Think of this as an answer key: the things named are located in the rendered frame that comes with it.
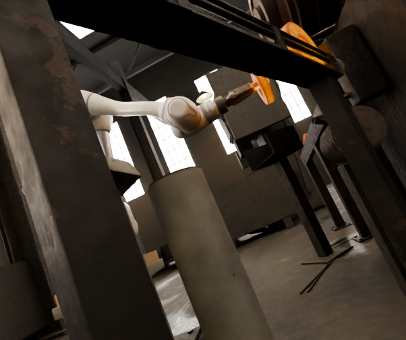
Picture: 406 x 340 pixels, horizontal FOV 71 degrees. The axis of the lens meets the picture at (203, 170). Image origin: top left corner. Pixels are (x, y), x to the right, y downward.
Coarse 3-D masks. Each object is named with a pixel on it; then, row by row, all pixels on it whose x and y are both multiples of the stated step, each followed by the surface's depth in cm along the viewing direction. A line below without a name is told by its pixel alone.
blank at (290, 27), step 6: (288, 24) 69; (294, 24) 72; (288, 30) 67; (294, 30) 70; (300, 30) 73; (300, 36) 72; (306, 36) 75; (312, 42) 76; (288, 48) 67; (300, 54) 66; (318, 60) 73
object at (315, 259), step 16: (288, 128) 159; (272, 144) 152; (288, 144) 155; (256, 160) 177; (272, 160) 164; (288, 176) 158; (288, 192) 161; (304, 208) 155; (304, 224) 157; (320, 240) 152; (320, 256) 154; (336, 256) 143
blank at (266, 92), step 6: (252, 78) 121; (258, 78) 111; (264, 78) 110; (258, 84) 114; (264, 84) 110; (258, 90) 122; (264, 90) 111; (270, 90) 111; (264, 96) 115; (270, 96) 113; (264, 102) 122; (270, 102) 116
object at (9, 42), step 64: (0, 0) 22; (0, 64) 21; (64, 64) 24; (64, 128) 21; (64, 192) 19; (384, 192) 63; (64, 256) 18; (128, 256) 20; (64, 320) 20; (128, 320) 19
